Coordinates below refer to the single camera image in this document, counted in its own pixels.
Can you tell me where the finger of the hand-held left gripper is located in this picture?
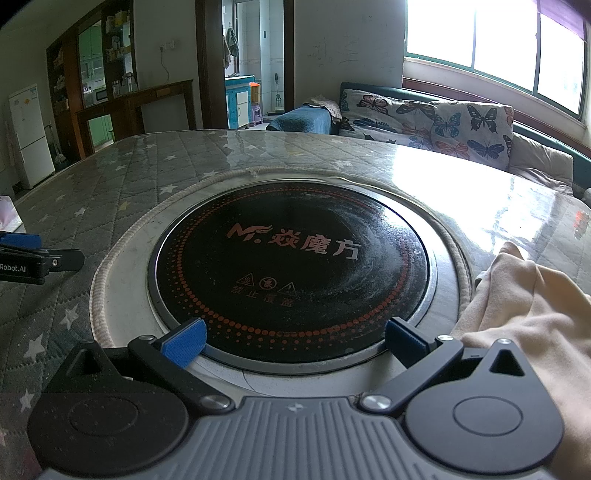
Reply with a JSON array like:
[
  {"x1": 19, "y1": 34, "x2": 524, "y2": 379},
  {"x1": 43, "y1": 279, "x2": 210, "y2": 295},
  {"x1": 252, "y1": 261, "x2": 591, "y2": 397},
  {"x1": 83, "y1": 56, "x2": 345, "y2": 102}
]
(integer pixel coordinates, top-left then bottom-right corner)
[
  {"x1": 0, "y1": 248, "x2": 86, "y2": 285},
  {"x1": 0, "y1": 233, "x2": 44, "y2": 250}
]

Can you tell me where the beige grey pillow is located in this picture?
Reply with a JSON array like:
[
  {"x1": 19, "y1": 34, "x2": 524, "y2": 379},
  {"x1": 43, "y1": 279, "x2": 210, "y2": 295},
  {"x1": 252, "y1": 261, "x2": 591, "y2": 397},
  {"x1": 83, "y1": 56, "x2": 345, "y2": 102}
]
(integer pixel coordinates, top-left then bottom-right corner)
[{"x1": 508, "y1": 134, "x2": 576, "y2": 197}]

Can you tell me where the blue cabinet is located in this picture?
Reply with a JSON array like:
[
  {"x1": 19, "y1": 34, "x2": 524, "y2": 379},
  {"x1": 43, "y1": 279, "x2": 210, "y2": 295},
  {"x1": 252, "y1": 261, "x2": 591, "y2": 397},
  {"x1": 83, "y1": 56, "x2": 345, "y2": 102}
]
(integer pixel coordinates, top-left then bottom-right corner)
[{"x1": 225, "y1": 74, "x2": 257, "y2": 130}]

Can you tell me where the mop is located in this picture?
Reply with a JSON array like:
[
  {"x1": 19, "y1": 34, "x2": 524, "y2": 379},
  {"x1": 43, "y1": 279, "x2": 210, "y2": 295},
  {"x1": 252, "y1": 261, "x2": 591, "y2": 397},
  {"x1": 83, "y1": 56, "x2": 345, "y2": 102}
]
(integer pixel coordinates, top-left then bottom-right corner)
[{"x1": 46, "y1": 121, "x2": 68, "y2": 164}]

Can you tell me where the purple roller blind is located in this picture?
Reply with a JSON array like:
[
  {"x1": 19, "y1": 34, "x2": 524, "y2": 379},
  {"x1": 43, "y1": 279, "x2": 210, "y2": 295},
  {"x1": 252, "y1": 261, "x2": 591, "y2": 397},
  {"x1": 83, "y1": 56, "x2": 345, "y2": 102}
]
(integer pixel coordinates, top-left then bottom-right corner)
[{"x1": 538, "y1": 0, "x2": 591, "y2": 40}]

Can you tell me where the green framed window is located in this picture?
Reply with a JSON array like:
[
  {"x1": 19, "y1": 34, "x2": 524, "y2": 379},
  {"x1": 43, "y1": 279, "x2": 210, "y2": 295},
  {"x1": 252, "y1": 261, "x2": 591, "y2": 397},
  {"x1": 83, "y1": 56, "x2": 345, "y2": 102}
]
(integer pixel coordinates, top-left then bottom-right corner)
[{"x1": 404, "y1": 0, "x2": 591, "y2": 116}]

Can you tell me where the teal sofa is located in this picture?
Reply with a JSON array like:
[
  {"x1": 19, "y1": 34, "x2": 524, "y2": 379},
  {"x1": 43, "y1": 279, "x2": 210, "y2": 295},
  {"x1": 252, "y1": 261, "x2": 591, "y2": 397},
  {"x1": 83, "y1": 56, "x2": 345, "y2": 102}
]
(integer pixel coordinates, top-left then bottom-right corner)
[{"x1": 339, "y1": 82, "x2": 591, "y2": 204}]

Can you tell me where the dark wooden shelf cabinet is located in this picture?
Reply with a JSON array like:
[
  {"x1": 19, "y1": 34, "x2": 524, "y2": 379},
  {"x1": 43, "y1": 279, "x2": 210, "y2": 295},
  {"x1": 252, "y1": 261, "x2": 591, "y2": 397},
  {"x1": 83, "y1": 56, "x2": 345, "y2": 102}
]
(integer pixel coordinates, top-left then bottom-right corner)
[{"x1": 46, "y1": 0, "x2": 139, "y2": 160}]

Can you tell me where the white refrigerator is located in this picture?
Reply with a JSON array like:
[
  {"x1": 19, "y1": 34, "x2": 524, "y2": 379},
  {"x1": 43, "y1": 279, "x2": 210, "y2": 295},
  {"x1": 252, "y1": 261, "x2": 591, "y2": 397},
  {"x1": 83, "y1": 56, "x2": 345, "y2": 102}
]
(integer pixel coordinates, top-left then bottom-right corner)
[{"x1": 8, "y1": 83, "x2": 55, "y2": 190}]

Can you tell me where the round black induction cooktop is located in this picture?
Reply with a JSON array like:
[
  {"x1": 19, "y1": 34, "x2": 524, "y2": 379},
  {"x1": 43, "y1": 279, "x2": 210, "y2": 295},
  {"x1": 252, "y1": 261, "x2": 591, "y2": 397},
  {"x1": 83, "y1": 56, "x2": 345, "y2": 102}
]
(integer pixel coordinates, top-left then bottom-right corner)
[{"x1": 148, "y1": 185, "x2": 437, "y2": 376}]

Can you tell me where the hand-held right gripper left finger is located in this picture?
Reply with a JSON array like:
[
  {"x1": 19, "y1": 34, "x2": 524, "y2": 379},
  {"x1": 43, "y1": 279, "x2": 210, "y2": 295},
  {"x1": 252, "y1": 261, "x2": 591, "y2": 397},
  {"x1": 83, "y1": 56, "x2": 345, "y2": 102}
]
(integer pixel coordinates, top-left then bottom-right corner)
[{"x1": 64, "y1": 318, "x2": 235, "y2": 415}]

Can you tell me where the long butterfly print cushion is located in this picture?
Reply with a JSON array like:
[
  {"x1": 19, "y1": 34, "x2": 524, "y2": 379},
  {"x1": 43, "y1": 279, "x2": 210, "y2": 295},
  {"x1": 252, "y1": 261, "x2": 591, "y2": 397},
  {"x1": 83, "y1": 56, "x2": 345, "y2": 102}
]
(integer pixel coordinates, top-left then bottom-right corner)
[{"x1": 339, "y1": 88, "x2": 437, "y2": 149}]

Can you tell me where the cream sweatshirt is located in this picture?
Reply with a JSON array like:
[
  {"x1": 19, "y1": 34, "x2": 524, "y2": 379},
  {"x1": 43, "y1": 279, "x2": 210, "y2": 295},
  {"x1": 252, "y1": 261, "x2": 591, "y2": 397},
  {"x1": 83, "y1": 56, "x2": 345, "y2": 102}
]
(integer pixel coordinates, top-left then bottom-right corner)
[{"x1": 450, "y1": 241, "x2": 591, "y2": 480}]

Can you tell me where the beige cloth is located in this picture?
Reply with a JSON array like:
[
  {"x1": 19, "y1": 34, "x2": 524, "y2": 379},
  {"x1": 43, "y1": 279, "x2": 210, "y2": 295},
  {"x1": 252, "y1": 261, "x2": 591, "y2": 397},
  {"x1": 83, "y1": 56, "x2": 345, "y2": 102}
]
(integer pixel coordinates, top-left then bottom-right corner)
[{"x1": 308, "y1": 95, "x2": 343, "y2": 121}]

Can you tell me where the dark wooden counter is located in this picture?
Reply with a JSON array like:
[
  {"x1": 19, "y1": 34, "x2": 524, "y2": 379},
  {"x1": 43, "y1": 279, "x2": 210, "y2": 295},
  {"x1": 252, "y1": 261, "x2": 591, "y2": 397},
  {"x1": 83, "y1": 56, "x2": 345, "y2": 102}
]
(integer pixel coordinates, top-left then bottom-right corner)
[{"x1": 76, "y1": 79, "x2": 195, "y2": 155}]

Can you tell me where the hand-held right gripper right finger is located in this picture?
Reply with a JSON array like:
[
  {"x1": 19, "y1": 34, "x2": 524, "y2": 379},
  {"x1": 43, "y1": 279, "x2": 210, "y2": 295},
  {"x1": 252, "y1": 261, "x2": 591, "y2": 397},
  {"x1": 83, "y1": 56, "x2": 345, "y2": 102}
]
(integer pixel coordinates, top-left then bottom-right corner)
[{"x1": 359, "y1": 317, "x2": 539, "y2": 414}]

